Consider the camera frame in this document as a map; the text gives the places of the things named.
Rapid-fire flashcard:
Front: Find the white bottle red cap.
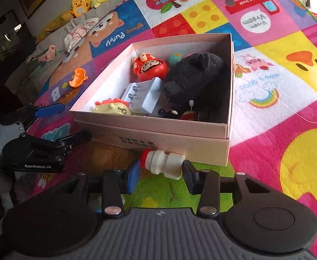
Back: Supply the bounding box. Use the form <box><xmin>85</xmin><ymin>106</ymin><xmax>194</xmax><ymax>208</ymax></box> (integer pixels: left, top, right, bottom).
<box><xmin>140</xmin><ymin>150</ymin><xmax>185</xmax><ymax>180</ymax></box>

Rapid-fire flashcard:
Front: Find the yellow red-haired figure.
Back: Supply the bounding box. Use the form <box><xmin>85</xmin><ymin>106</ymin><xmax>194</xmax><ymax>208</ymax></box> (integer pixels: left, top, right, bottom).
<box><xmin>93</xmin><ymin>98</ymin><xmax>132</xmax><ymax>116</ymax></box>

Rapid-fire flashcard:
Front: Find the black plush toy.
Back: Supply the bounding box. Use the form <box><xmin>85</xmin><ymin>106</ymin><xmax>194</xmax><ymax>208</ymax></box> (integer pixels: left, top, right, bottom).
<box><xmin>163</xmin><ymin>52</ymin><xmax>231</xmax><ymax>123</ymax></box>

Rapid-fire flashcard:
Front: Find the red hooded doll figure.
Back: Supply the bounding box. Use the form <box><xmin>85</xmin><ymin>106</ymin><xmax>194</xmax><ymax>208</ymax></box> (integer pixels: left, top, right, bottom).
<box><xmin>131</xmin><ymin>53</ymin><xmax>168</xmax><ymax>82</ymax></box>

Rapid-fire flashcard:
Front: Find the grey sofa blanket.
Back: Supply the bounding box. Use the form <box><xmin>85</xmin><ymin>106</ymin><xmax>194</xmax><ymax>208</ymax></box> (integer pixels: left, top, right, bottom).
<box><xmin>5</xmin><ymin>0</ymin><xmax>137</xmax><ymax>95</ymax></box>

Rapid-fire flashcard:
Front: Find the pink cardboard box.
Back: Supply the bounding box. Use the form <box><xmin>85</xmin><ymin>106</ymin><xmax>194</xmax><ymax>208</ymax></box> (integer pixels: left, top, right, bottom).
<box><xmin>70</xmin><ymin>34</ymin><xmax>234</xmax><ymax>166</ymax></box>

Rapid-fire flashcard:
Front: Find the orange plastic toy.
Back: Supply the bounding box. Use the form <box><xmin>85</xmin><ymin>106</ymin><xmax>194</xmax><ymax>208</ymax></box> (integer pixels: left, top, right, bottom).
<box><xmin>69</xmin><ymin>68</ymin><xmax>88</xmax><ymax>88</ymax></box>

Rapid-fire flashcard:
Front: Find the small pink cloth piece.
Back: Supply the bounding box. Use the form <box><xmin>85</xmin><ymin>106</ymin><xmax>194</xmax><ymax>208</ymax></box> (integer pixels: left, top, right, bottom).
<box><xmin>38</xmin><ymin>45</ymin><xmax>56</xmax><ymax>62</ymax></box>

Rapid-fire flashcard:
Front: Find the pink white crumpled cloth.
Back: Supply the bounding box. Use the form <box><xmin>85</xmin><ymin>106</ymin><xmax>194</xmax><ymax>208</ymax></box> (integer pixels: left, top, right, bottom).
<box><xmin>64</xmin><ymin>18</ymin><xmax>99</xmax><ymax>52</ymax></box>

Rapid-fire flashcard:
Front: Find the yellow duck plush toy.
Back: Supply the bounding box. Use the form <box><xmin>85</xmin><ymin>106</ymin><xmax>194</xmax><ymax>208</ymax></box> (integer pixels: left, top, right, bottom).
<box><xmin>35</xmin><ymin>0</ymin><xmax>110</xmax><ymax>44</ymax></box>

